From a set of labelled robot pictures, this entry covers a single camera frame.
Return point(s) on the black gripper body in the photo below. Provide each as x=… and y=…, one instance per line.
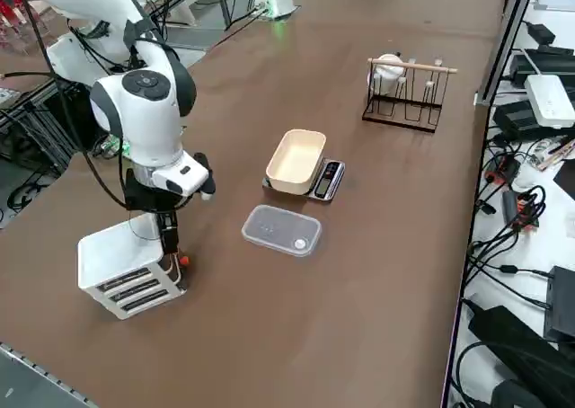
x=144, y=197

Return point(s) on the silver digital kitchen scale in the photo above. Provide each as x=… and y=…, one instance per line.
x=330, y=179

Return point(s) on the white router box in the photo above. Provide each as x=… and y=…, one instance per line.
x=550, y=100

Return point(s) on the clear plastic container lid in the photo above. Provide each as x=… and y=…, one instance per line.
x=278, y=228

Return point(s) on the cream rectangular container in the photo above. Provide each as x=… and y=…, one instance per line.
x=296, y=156

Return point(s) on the red acrylic rack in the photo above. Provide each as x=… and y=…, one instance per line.
x=13, y=12

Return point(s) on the white desk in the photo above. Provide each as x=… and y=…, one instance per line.
x=561, y=210

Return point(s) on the black power adapter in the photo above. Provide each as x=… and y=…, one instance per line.
x=541, y=32

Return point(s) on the aluminium table edge rail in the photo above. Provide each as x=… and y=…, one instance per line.
x=27, y=363

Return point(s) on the aluminium camera post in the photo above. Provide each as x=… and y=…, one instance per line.
x=507, y=35

